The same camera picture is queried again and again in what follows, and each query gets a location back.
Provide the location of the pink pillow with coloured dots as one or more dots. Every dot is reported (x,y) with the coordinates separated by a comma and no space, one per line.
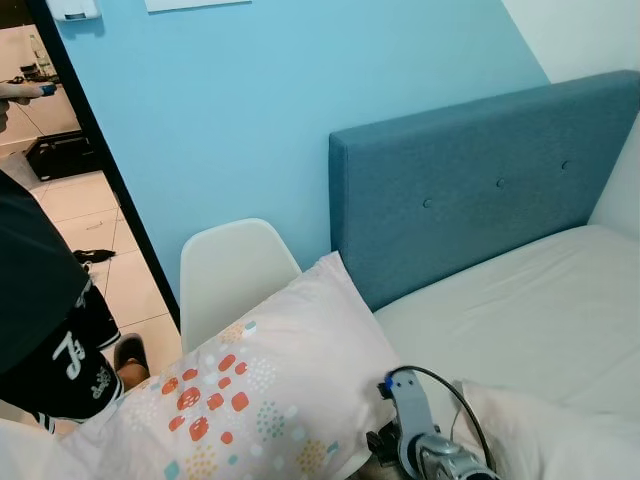
(290,350)

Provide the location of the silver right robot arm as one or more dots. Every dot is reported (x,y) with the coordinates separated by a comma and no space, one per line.
(450,462)

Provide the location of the plain white pillow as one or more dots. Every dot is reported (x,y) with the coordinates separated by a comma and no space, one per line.
(560,440)

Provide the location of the white plastic chair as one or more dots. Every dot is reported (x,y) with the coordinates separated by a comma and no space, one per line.
(235,275)

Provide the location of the person's hand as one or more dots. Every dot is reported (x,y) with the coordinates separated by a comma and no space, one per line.
(20,92)

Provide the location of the white mattress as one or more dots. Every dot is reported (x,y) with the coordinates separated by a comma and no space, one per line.
(520,310)

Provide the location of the black slipper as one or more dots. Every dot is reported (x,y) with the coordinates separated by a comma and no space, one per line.
(130,352)

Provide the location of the blue fabric headboard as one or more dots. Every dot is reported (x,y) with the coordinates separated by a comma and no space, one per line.
(470,180)

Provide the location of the black object on floor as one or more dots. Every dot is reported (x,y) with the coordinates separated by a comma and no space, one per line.
(95,256)

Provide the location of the person in black clothes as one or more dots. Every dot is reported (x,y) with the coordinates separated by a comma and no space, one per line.
(40,290)

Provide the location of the black plastic crate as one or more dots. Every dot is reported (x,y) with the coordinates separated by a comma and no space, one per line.
(62,156)

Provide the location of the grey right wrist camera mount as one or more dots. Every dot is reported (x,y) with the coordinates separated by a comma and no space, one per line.
(410,405)

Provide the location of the black door frame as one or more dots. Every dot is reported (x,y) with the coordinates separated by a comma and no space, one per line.
(100,160)

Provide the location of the white wall board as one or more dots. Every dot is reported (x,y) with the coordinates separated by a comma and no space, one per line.
(195,4)

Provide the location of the white wall device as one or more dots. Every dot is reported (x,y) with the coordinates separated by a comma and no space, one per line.
(72,8)

